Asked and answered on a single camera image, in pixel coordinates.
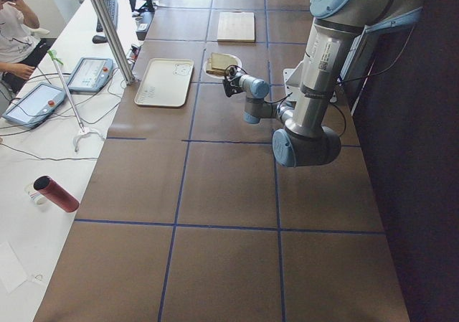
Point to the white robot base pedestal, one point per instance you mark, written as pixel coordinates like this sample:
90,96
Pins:
316,74

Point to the aluminium frame post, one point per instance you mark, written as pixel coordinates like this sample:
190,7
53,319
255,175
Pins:
113,40

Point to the metal rod with claw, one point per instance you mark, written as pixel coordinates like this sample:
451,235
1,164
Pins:
84,131

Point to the white round plate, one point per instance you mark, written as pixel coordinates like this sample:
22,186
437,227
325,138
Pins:
211,71

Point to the teach pendant far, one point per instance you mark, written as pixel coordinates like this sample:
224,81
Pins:
90,75

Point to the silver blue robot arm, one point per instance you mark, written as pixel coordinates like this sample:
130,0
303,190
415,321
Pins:
303,140

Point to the black keyboard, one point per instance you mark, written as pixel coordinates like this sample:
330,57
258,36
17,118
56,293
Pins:
112,9

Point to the teach pendant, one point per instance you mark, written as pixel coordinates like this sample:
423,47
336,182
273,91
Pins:
90,75
36,106

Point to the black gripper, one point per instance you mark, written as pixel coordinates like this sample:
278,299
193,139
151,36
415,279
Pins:
230,86

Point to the white paper sheet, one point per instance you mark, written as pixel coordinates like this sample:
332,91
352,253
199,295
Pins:
12,272

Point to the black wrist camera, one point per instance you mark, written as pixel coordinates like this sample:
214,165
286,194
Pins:
231,88

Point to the teach pendant near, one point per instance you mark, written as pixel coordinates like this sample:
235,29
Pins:
36,106

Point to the brown bread slice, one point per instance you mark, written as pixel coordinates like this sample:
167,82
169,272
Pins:
222,62

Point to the wooden cutting board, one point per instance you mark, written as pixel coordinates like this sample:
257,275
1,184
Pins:
236,26

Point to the seated person white shirt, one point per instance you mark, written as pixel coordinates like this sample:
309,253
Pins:
21,52

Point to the cream bear serving tray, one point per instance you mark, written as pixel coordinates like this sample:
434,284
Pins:
165,83

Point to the white paper cup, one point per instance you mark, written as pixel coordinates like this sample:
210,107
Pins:
35,197

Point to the red cylinder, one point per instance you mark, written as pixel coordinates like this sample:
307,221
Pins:
56,194

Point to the black computer mouse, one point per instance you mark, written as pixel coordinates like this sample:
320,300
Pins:
99,39

